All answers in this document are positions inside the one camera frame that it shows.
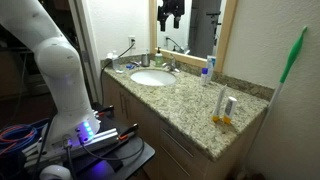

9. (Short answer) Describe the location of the wood framed wall mirror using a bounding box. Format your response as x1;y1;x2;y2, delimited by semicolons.
149;0;238;73

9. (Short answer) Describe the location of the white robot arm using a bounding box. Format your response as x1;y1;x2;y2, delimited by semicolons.
0;0;100;151

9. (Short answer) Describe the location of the green hand soap bottle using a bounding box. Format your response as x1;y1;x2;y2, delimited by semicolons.
154;48;163;67

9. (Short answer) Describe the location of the white wall power outlet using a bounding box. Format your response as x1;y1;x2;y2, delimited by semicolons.
128;35;136;49

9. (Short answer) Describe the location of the black power cable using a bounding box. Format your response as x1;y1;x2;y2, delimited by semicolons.
99;39;136;109

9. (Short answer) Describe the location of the green white handled brush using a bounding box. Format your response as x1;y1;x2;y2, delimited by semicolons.
235;26;308;180

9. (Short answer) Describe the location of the tall white tube orange cap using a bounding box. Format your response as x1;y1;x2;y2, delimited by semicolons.
212;85;227;122

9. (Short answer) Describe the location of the white oval sink basin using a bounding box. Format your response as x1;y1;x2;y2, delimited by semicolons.
130;69;176;86

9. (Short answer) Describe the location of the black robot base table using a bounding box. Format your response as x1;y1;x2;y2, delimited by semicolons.
63;103;156;180

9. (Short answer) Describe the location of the chrome tap faucet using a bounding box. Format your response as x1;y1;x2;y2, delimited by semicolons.
162;55;180;73

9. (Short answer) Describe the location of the grey metal cup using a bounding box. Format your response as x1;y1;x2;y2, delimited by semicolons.
141;51;150;67

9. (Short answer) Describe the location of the beige vanity cabinet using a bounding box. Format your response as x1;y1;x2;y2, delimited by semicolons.
106;70;268;180

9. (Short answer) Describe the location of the right orange black clamp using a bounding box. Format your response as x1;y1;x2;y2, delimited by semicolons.
118;123;139;141

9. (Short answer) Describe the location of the white bottle blue cap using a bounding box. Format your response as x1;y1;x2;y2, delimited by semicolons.
201;68;208;86

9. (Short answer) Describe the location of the short white tube orange cap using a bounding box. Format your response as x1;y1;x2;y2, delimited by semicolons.
223;96;237;124

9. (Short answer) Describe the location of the orange black clamp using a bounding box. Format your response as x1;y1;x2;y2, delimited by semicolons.
95;105;114;117
118;123;139;141

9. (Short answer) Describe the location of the clear plastic water bottle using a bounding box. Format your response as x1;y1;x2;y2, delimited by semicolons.
112;50;121;72

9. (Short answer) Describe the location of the left orange black clamp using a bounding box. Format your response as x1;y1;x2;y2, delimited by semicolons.
95;105;114;117

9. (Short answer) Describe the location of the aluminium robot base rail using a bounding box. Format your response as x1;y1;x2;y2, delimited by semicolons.
22;127;119;169

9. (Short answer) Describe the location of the blue orange cable bundle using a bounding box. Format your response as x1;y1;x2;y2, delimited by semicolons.
0;117;51;158

